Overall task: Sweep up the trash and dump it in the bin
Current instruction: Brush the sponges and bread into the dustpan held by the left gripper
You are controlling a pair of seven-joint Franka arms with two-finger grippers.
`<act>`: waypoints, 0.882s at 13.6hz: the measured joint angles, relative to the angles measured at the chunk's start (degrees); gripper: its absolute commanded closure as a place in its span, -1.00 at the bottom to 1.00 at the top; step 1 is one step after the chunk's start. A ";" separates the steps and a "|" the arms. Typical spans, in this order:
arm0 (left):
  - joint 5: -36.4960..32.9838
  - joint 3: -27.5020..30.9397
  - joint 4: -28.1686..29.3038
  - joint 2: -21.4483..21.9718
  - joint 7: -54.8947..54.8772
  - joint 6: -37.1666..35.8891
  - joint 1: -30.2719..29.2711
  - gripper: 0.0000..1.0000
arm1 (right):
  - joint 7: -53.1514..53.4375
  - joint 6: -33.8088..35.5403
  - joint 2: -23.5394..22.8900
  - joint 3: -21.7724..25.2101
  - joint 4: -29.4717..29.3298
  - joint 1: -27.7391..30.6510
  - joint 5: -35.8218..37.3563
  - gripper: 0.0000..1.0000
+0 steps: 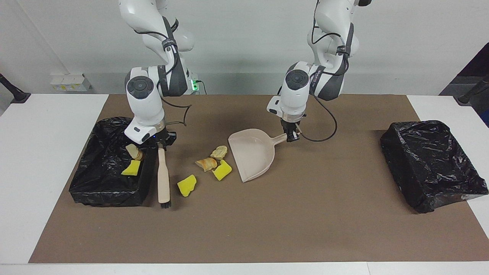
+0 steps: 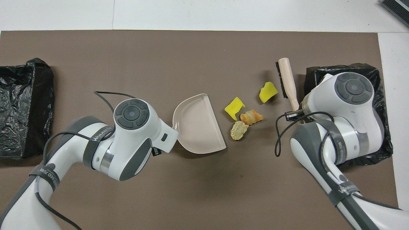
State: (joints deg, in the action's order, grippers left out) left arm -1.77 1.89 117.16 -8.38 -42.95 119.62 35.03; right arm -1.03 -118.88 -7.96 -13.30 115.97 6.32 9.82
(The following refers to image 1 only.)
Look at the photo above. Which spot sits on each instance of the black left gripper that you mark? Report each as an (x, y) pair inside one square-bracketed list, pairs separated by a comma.
[(292, 125)]

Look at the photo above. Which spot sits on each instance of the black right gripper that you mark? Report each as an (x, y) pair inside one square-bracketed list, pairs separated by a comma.
[(166, 138)]

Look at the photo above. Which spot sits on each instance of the orange striped bread roll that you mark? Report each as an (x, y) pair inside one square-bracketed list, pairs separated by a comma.
[(134, 152)]

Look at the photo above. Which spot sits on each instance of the beige hand brush black bristles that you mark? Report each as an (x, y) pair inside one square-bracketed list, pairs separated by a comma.
[(164, 179)]

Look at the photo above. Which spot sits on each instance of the yellow sponge with green side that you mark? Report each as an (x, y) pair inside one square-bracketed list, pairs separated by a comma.
[(131, 168)]

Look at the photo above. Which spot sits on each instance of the beige plastic dustpan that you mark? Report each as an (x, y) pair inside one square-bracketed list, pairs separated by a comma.
[(252, 152)]

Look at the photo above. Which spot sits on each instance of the golden croissant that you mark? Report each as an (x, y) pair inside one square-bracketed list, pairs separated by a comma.
[(206, 164)]

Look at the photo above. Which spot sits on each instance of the pale yellow pastry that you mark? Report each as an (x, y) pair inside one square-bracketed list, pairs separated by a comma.
[(219, 152)]

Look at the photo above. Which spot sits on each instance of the notched yellow sponge piece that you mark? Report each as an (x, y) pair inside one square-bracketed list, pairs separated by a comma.
[(222, 171)]

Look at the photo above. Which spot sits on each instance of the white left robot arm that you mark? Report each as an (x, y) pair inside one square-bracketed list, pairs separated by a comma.
[(294, 95)]

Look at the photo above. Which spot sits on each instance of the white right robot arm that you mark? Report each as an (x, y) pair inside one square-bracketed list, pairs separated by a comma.
[(143, 103)]

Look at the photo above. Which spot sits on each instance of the bin with black trash bag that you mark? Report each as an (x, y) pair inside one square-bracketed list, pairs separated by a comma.
[(431, 164), (103, 179)]

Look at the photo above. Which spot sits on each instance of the brown table mat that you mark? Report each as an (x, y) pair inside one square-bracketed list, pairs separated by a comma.
[(244, 236)]

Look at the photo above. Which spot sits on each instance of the black stand pole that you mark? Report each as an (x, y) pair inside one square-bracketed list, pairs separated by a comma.
[(13, 91), (471, 91)]

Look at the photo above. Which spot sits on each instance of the dark background panel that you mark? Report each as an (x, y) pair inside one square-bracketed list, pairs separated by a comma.
[(477, 65)]

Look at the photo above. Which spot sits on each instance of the white wall socket box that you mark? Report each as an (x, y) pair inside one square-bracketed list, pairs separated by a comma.
[(70, 82)]

